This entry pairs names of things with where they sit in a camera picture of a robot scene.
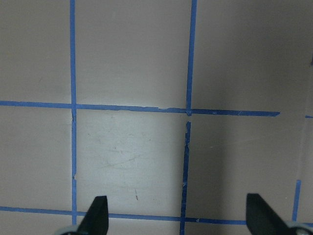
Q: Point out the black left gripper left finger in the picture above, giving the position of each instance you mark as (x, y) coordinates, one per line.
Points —
(96, 220)

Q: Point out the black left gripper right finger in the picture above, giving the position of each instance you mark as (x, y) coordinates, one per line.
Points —
(261, 219)

